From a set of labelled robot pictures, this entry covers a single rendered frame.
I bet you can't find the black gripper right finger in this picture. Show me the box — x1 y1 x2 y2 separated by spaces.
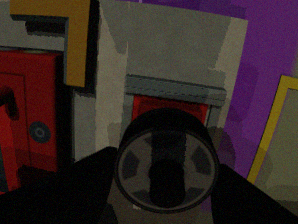
210 164 298 224

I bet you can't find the black wheel with grey hub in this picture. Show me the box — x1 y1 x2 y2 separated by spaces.
113 107 221 214

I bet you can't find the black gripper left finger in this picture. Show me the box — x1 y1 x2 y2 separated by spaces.
0 147 117 224

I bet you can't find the yellow rectangular outline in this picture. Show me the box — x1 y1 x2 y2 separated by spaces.
246 75 298 184

